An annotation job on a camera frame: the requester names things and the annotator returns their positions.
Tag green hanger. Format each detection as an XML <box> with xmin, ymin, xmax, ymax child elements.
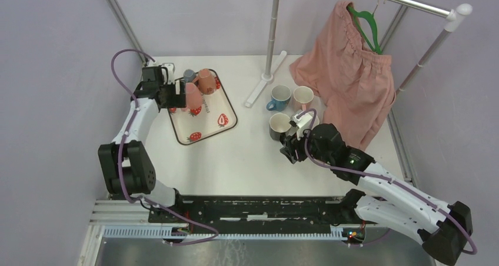
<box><xmin>345</xmin><ymin>5</ymin><xmax>383</xmax><ymax>55</ymax></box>

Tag terracotta mug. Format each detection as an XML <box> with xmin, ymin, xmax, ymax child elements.
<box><xmin>194</xmin><ymin>68</ymin><xmax>217</xmax><ymax>95</ymax></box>

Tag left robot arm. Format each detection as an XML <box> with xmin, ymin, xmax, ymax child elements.
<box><xmin>98</xmin><ymin>63</ymin><xmax>186</xmax><ymax>223</ymax></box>

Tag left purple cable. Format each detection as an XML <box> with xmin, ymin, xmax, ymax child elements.
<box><xmin>111</xmin><ymin>49</ymin><xmax>220</xmax><ymax>246</ymax></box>

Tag grey-blue mug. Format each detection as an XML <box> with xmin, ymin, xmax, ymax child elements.
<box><xmin>183</xmin><ymin>69</ymin><xmax>197</xmax><ymax>83</ymax></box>

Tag strawberry pattern tray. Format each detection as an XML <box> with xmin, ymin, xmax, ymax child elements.
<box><xmin>168</xmin><ymin>69</ymin><xmax>238</xmax><ymax>145</ymax></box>

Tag pink shorts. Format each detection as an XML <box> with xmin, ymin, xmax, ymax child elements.
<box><xmin>290</xmin><ymin>0</ymin><xmax>396</xmax><ymax>150</ymax></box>

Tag metal clothes rack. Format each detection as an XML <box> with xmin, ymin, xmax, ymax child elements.
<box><xmin>244</xmin><ymin>0</ymin><xmax>473</xmax><ymax>108</ymax></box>

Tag yellow mug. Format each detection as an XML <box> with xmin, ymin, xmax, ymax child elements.
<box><xmin>312</xmin><ymin>112</ymin><xmax>320</xmax><ymax>128</ymax></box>

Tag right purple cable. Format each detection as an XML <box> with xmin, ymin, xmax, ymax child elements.
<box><xmin>298</xmin><ymin>108</ymin><xmax>478</xmax><ymax>256</ymax></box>

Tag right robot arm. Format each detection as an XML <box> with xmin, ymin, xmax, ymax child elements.
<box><xmin>277</xmin><ymin>124</ymin><xmax>477</xmax><ymax>265</ymax></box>

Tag light pink mug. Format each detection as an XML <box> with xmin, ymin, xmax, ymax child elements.
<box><xmin>292</xmin><ymin>86</ymin><xmax>314</xmax><ymax>111</ymax></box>

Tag purple cable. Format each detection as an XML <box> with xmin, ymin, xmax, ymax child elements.
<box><xmin>111</xmin><ymin>49</ymin><xmax>220</xmax><ymax>246</ymax></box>
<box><xmin>298</xmin><ymin>108</ymin><xmax>478</xmax><ymax>256</ymax></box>

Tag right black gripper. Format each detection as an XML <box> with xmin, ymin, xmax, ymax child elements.
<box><xmin>280</xmin><ymin>124</ymin><xmax>333</xmax><ymax>165</ymax></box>

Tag black mug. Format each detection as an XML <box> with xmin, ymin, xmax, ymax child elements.
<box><xmin>269</xmin><ymin>112</ymin><xmax>291</xmax><ymax>141</ymax></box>

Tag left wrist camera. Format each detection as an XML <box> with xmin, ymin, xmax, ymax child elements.
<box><xmin>160</xmin><ymin>63</ymin><xmax>175</xmax><ymax>84</ymax></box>

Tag blue mug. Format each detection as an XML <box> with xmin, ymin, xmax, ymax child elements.
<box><xmin>266</xmin><ymin>85</ymin><xmax>292</xmax><ymax>112</ymax></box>

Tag salmon pink mug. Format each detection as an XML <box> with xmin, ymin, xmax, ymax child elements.
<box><xmin>181</xmin><ymin>82</ymin><xmax>202</xmax><ymax>111</ymax></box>

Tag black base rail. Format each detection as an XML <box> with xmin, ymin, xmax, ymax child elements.
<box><xmin>172</xmin><ymin>195</ymin><xmax>363</xmax><ymax>235</ymax></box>

